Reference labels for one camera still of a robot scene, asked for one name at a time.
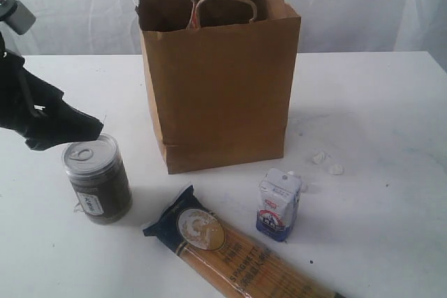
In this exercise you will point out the brown pouch with orange label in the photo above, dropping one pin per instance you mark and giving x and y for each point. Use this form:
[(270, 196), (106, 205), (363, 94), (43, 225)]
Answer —
[(194, 22)]

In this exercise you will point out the white curtain backdrop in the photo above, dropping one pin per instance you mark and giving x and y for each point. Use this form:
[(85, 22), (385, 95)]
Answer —
[(110, 26)]

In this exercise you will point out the spaghetti packet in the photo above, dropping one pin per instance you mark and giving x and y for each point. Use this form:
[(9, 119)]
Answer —
[(232, 262)]

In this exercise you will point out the white paper scrap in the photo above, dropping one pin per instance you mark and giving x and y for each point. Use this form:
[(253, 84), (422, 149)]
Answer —
[(303, 187), (336, 169), (319, 158)]

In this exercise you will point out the small white blue salt pack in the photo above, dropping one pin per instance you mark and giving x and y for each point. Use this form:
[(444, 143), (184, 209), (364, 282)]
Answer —
[(279, 196)]

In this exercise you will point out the small clear plastic scrap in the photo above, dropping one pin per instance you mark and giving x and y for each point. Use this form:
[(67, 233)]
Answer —
[(78, 208)]

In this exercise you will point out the brown paper shopping bag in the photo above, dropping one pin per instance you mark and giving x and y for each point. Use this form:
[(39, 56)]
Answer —
[(218, 95)]

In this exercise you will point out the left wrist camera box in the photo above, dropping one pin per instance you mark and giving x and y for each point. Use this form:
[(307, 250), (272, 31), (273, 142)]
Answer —
[(17, 16)]

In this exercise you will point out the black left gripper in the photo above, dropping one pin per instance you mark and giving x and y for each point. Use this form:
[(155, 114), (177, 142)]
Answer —
[(56, 123)]

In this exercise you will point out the dark can with pull-tab lid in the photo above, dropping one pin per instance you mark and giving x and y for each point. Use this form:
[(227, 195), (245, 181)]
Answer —
[(97, 174)]

